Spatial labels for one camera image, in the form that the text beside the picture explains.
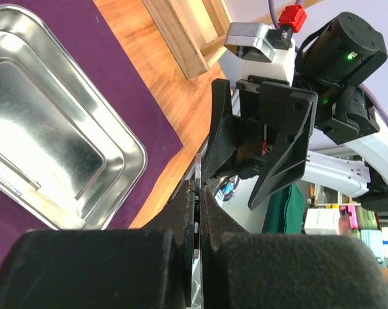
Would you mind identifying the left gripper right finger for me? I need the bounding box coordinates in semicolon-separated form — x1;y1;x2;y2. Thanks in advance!
199;187;388;308

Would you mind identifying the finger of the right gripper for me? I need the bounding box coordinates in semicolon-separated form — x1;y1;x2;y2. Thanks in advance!
248;82;318;210
202;79;263;180

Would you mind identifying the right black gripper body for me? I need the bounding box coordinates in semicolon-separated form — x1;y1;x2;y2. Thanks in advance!
235;11;388;181

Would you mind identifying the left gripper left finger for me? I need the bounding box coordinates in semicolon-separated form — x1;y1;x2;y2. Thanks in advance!
0;180;195;308

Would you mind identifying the steel instrument tray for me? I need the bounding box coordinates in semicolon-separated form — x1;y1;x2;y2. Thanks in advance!
0;4;148;230

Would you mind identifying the purple surgical wrap cloth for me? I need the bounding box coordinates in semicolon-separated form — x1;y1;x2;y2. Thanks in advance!
0;1;182;266

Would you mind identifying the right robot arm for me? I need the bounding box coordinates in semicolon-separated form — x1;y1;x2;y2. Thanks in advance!
202;5;388;212

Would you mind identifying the green cloth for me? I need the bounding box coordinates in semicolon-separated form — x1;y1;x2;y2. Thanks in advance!
262;184;306;234

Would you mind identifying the storage shelf with boxes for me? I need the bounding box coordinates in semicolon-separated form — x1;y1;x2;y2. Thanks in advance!
302;184;388;268

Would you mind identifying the wooden tray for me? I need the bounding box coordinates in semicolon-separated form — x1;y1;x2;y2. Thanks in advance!
142;0;322;80

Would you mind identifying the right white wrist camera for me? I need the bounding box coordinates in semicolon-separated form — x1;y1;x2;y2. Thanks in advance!
224;22;295;86

